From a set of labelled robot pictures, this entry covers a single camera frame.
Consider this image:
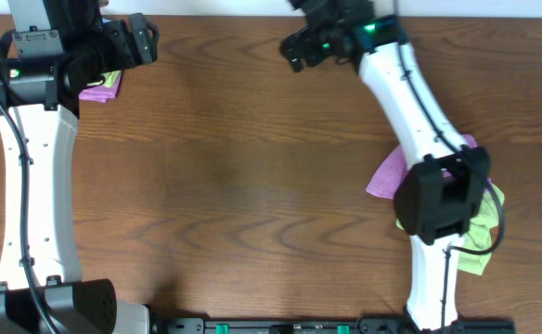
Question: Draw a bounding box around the crumpled purple cloth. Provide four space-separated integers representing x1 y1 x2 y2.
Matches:
365 134 494 201

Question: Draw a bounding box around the crumpled green cloth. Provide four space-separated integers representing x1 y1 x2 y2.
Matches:
394 184 506 276

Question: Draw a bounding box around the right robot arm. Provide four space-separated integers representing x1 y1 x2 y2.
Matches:
279 16 490 332

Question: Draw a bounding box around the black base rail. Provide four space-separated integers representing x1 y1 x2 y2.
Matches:
148 316 516 334

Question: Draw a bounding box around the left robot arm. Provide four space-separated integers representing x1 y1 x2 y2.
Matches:
0 10 159 333

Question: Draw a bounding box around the folded purple cloth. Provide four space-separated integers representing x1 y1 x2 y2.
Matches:
79 72 123 103

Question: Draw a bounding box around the folded green cloth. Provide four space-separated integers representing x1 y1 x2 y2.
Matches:
87 71 122 88

